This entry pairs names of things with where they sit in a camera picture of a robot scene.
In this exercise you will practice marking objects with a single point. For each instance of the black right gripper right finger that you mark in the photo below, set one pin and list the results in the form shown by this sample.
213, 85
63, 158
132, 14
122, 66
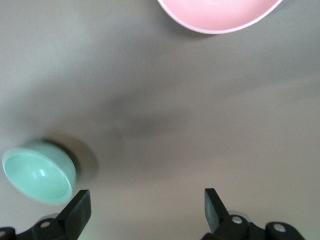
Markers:
217, 217

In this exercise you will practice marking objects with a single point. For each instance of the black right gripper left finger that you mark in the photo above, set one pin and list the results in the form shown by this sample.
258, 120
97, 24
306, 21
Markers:
72, 217

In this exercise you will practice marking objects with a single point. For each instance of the sage green bowl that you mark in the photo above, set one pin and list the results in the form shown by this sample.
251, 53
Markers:
37, 175

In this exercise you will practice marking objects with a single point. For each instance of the pink bowl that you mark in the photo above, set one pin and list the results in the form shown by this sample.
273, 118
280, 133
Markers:
215, 15

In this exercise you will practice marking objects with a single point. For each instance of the brown table cloth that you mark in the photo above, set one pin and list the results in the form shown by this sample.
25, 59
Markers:
175, 100

